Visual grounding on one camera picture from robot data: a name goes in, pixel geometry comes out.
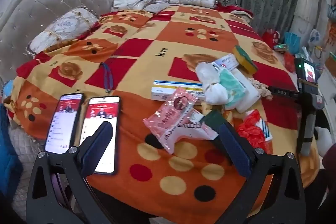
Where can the grey quilted bedspread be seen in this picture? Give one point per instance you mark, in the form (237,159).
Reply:
(23,145)

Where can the white box with blue lines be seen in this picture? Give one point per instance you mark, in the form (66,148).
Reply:
(266,129)

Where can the white yellow blue medicine box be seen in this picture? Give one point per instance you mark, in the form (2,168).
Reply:
(168,88)

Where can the crumpled yellow wrapper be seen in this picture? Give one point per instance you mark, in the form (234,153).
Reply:
(260,87)

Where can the red white bedding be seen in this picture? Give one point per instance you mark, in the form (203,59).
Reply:
(233,10)

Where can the teal bag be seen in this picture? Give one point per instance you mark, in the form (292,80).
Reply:
(292,41)

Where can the pink snack packet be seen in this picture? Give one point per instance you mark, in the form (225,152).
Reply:
(170,119)

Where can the person's right forearm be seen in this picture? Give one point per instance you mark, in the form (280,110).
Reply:
(328,171)

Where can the yellow green sponge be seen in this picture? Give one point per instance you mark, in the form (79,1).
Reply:
(244,58)

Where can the orange red printed blanket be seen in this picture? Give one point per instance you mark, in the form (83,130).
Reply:
(147,182)

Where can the large white embroidered pillow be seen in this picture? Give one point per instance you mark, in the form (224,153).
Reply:
(65,27)

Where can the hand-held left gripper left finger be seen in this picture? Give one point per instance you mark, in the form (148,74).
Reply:
(98,145)

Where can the grey tufted headboard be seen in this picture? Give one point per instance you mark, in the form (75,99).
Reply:
(39,8)

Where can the blue white wrapped box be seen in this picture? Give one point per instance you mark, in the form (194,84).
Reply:
(228,61)

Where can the blue cloth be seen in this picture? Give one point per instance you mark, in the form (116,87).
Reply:
(9,150)

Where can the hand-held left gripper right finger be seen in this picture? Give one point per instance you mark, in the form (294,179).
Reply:
(233,146)

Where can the white plastic bag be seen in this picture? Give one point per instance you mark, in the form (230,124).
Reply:
(212,92)

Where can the green white tissue pack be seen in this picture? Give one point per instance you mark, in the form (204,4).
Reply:
(233,87)

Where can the black smartphone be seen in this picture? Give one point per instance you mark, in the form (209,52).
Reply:
(64,124)
(101,119)

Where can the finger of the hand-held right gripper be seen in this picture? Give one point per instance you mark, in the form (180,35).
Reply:
(283,92)

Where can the red plastic bag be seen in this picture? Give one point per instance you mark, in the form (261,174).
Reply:
(249,129)

